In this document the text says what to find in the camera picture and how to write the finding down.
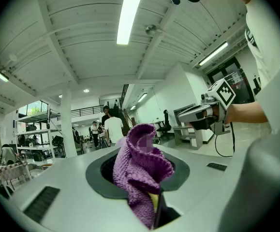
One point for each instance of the metal shelving rack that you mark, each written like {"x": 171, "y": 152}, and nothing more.
{"x": 37, "y": 132}

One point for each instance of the dark staircase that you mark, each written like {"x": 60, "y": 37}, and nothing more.
{"x": 126, "y": 110}

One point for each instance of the black balcony railing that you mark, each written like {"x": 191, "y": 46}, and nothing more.
{"x": 87, "y": 110}

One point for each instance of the white table with checkered edge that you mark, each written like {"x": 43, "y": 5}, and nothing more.
{"x": 9, "y": 171}

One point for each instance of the grey bench desk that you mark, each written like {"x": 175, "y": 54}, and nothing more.
{"x": 188, "y": 135}

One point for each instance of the person's right hand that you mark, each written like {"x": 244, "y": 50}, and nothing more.
{"x": 213, "y": 111}

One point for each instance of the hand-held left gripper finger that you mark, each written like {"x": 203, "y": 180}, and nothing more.
{"x": 164, "y": 214}

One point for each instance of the person's right forearm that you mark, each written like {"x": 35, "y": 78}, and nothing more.
{"x": 247, "y": 112}

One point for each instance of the black framed glass door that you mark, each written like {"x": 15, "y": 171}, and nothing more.
{"x": 236, "y": 81}

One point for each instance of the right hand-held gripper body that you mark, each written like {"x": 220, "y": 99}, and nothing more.
{"x": 223, "y": 93}

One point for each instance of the white pillar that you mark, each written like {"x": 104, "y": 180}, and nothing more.
{"x": 68, "y": 122}

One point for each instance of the round ceiling light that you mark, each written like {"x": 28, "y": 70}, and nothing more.
{"x": 86, "y": 90}

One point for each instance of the round metal ceiling fixture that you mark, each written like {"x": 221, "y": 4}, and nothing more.
{"x": 151, "y": 29}

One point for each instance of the person's white t-shirt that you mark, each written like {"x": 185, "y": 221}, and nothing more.
{"x": 270, "y": 57}

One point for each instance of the black office chair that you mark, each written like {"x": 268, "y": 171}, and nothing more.
{"x": 165, "y": 126}

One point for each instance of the purple knitted cloth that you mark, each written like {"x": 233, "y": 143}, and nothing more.
{"x": 139, "y": 168}

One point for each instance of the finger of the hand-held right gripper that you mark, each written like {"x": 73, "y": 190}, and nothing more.
{"x": 203, "y": 124}

